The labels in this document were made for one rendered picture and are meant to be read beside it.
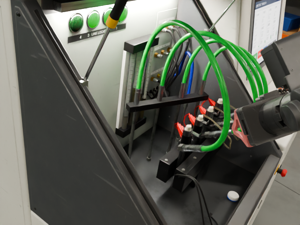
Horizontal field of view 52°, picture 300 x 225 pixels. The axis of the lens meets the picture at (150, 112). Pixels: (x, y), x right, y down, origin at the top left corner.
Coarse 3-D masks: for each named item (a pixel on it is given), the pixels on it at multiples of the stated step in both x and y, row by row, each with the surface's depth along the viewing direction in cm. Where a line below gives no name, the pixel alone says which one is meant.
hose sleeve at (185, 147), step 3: (183, 147) 83; (186, 147) 82; (189, 147) 81; (192, 147) 80; (195, 147) 79; (198, 147) 78; (183, 150) 84; (186, 150) 82; (189, 150) 81; (192, 150) 80; (195, 150) 79; (198, 150) 78; (201, 150) 77
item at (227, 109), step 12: (168, 24) 79; (180, 24) 75; (204, 48) 69; (144, 60) 93; (216, 60) 68; (216, 72) 68; (228, 96) 67; (228, 108) 67; (228, 120) 68; (216, 144) 72
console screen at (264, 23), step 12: (252, 0) 116; (264, 0) 128; (276, 0) 143; (252, 12) 119; (264, 12) 131; (276, 12) 147; (252, 24) 121; (264, 24) 134; (276, 24) 151; (252, 36) 124; (264, 36) 138; (276, 36) 155; (252, 48) 127
